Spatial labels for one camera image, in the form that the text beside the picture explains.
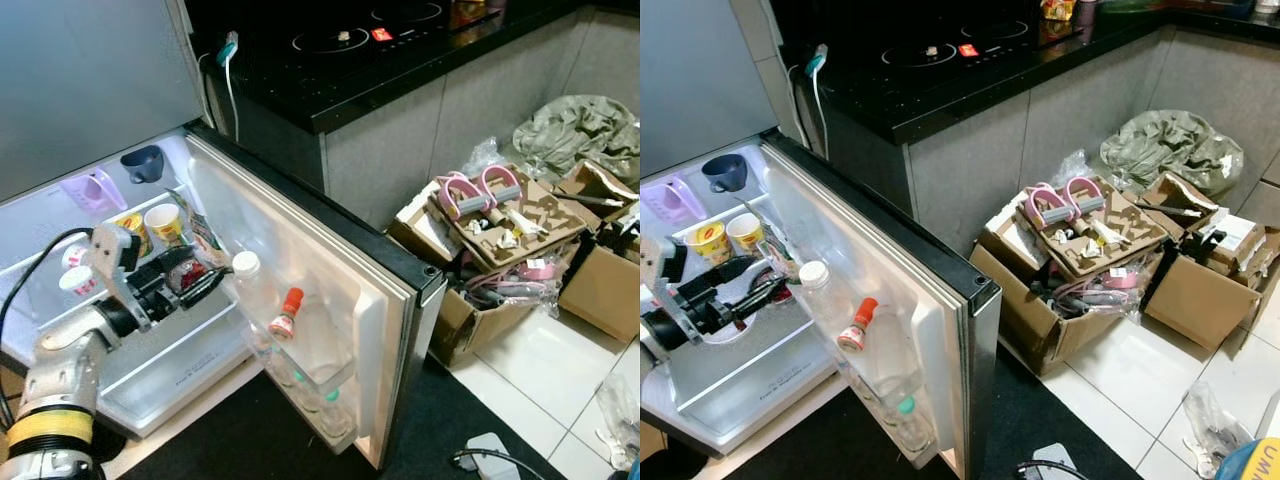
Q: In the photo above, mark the small white KFC cup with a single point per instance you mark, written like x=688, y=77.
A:
x=80, y=283
x=76, y=255

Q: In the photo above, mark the black induction hob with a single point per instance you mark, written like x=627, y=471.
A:
x=340, y=40
x=930, y=55

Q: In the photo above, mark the steel bowl red food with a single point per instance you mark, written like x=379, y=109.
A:
x=188, y=283

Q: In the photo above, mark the dark blue cup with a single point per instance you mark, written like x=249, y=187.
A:
x=724, y=173
x=143, y=165

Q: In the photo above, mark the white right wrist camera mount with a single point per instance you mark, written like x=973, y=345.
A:
x=1055, y=465
x=495, y=460

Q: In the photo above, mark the crumpled clear plastic bag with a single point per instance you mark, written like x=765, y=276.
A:
x=1215, y=430
x=620, y=420

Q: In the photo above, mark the white capped clear bottle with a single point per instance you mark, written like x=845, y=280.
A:
x=246, y=264
x=813, y=274

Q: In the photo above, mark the white fridge cabinet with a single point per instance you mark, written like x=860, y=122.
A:
x=740, y=385
x=150, y=375

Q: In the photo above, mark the grey freezer door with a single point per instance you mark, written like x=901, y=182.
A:
x=690, y=80
x=90, y=90

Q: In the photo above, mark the brown cardboard box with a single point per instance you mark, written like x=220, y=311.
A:
x=1040, y=330
x=470, y=320
x=600, y=295
x=1190, y=300

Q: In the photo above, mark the pink grey roller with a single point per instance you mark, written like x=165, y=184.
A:
x=503, y=195
x=462, y=205
x=1045, y=215
x=1085, y=205

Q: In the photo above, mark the grey fridge door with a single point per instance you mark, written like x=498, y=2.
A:
x=900, y=280
x=330, y=270

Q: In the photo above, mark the olive green cloth bundle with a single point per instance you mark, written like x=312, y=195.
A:
x=1170, y=150
x=575, y=135

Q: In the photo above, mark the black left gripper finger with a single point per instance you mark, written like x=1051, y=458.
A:
x=765, y=298
x=207, y=287
x=186, y=261
x=740, y=271

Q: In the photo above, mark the yellow noodle cup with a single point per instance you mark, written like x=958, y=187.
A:
x=747, y=235
x=708, y=240
x=165, y=225
x=135, y=225

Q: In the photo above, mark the clear crisper drawer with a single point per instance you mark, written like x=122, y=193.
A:
x=170, y=385
x=750, y=395

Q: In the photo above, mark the red yellow packet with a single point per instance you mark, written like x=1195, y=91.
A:
x=1057, y=10
x=472, y=10

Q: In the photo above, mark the blue yellow bag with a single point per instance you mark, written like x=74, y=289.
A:
x=1255, y=465

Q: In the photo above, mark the green capped clear bottle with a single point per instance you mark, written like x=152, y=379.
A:
x=905, y=407
x=333, y=398

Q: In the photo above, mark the small red capped bottle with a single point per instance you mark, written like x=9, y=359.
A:
x=288, y=312
x=857, y=325

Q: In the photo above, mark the purple plastic scoop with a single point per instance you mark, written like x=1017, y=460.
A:
x=92, y=192
x=670, y=200

